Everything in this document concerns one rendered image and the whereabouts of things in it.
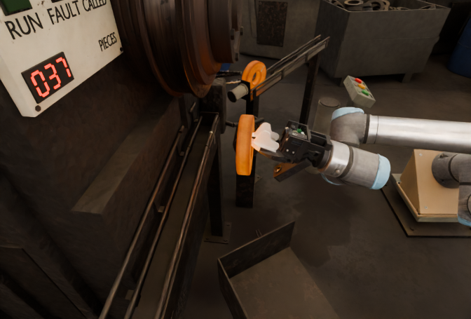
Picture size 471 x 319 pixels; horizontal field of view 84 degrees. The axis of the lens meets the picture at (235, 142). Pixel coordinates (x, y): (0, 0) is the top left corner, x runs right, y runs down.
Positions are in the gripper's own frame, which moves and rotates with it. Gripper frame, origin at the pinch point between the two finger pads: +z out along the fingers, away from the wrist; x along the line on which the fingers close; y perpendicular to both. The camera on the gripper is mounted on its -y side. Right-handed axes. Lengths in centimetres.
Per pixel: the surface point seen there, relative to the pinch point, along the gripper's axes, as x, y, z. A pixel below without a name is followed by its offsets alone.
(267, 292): 26.6, -20.8, -14.2
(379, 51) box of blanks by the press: -223, -15, -122
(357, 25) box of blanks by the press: -215, 1, -86
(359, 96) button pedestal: -76, -9, -57
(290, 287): 24.8, -19.4, -19.4
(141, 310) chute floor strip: 34.2, -27.0, 12.1
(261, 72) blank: -72, -11, -4
